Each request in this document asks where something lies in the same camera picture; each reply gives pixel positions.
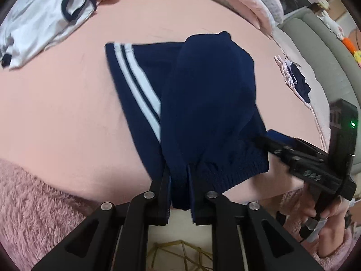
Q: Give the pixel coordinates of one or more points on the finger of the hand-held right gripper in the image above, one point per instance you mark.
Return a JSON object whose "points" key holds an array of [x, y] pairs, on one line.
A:
{"points": [[277, 152], [304, 149]]}

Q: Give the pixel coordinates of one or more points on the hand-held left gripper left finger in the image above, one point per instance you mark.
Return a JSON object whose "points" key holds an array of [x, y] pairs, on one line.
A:
{"points": [[163, 203]]}

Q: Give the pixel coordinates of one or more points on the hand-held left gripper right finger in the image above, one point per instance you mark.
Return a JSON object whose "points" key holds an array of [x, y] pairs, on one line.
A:
{"points": [[201, 209]]}

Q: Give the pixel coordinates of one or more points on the navy shorts with white stripes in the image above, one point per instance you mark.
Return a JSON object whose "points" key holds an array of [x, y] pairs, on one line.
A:
{"points": [[203, 104]]}

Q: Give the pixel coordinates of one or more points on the white shirt with navy trim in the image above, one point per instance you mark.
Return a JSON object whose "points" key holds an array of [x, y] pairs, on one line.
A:
{"points": [[36, 19]]}

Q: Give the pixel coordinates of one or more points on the person's right forearm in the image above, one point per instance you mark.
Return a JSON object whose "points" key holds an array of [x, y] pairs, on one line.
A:
{"points": [[345, 257]]}

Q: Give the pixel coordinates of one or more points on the person's right hand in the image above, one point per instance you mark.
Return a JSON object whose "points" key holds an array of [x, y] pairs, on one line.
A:
{"points": [[338, 223]]}

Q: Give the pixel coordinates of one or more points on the pale pink pillow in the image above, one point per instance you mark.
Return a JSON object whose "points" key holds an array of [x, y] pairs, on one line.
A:
{"points": [[290, 43], [318, 96]]}

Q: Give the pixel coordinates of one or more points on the navy folded garment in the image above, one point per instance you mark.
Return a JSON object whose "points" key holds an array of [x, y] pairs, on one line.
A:
{"points": [[300, 83]]}

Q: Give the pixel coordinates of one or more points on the yellow sponge plush toy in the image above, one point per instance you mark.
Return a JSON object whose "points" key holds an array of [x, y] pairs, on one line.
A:
{"points": [[357, 58]]}

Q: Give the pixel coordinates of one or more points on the grey green padded headboard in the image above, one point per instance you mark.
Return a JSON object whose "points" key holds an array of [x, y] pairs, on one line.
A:
{"points": [[324, 48]]}

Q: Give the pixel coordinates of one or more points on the orange carrot plush toy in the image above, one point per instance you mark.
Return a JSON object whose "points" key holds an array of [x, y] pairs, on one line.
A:
{"points": [[348, 43]]}

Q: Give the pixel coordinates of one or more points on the white rabbit plush toy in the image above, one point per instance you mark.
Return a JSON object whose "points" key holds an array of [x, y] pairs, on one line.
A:
{"points": [[331, 24]]}

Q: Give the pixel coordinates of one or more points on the person's pink fluffy robe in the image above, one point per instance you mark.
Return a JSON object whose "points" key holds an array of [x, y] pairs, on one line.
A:
{"points": [[33, 203]]}

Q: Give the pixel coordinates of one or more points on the small yellow plush toy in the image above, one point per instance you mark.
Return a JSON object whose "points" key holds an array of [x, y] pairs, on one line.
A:
{"points": [[323, 4]]}

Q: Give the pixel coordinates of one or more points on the folded pink checked quilt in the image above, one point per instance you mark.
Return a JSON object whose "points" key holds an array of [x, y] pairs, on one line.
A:
{"points": [[253, 2]]}

